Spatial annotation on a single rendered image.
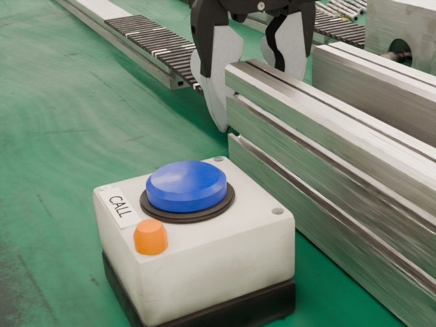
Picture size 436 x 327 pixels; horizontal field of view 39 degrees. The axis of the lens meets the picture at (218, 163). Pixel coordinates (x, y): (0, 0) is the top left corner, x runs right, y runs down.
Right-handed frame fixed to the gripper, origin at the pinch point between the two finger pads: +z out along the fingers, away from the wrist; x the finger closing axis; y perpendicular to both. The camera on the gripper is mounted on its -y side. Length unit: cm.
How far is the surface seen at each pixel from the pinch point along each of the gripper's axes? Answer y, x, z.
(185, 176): -16.8, 13.2, -5.3
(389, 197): -21.4, 4.3, -3.7
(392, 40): 0.3, -13.9, -3.8
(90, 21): 47.3, 2.0, 1.0
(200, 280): -20.6, 14.3, -2.0
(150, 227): -19.9, 16.2, -5.0
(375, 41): 2.7, -14.0, -3.3
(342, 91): -8.5, -2.2, -4.1
